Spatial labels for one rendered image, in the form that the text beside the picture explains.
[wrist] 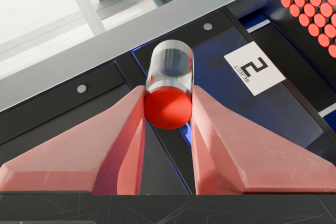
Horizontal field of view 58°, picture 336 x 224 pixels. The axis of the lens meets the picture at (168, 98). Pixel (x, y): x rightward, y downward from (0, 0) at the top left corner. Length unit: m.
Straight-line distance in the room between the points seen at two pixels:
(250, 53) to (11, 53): 4.40
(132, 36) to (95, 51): 0.07
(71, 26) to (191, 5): 4.15
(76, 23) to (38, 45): 0.61
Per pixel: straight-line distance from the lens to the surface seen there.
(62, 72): 0.54
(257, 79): 0.50
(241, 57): 0.52
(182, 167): 0.44
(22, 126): 0.52
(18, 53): 4.73
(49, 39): 4.68
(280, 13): 0.65
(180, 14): 0.57
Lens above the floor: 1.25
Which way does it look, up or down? 10 degrees down
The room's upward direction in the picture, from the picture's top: 117 degrees counter-clockwise
